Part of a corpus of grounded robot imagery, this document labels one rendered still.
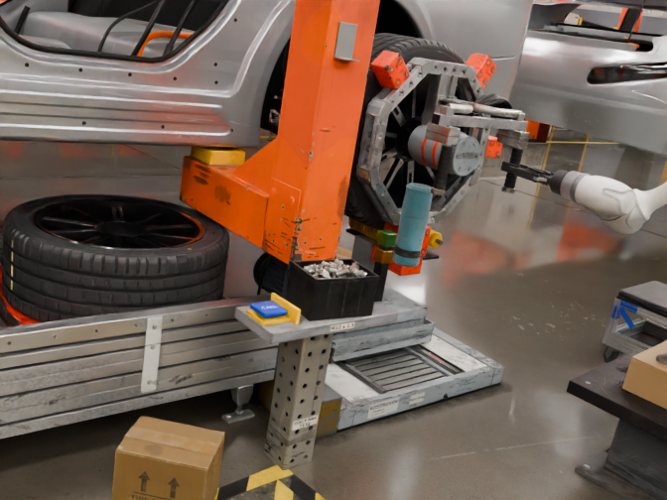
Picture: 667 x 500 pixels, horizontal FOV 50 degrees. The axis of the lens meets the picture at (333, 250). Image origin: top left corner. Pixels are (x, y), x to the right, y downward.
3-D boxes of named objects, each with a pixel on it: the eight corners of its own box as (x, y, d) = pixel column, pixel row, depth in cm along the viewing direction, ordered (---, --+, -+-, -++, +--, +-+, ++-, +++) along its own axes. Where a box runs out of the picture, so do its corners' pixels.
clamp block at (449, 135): (435, 138, 219) (439, 121, 217) (458, 145, 212) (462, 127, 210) (424, 138, 215) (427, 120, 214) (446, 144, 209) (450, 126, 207)
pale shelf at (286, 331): (357, 299, 214) (359, 290, 213) (397, 321, 201) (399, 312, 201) (233, 317, 186) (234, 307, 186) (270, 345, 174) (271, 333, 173)
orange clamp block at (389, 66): (394, 71, 227) (383, 49, 221) (412, 75, 221) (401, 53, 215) (380, 86, 225) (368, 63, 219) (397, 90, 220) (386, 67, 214)
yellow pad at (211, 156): (224, 157, 252) (225, 143, 251) (245, 166, 242) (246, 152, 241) (189, 156, 243) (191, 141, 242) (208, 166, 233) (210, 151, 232)
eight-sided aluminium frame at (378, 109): (457, 216, 268) (489, 67, 252) (470, 221, 263) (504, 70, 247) (345, 222, 234) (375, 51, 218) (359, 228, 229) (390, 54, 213)
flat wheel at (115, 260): (128, 246, 271) (133, 185, 264) (263, 304, 238) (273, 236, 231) (-45, 280, 217) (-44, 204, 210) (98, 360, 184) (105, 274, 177)
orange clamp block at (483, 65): (466, 85, 250) (480, 64, 251) (483, 89, 244) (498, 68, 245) (458, 72, 245) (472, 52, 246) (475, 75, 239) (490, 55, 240)
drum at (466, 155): (430, 163, 250) (439, 122, 245) (476, 178, 234) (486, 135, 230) (401, 162, 241) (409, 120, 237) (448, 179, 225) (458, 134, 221)
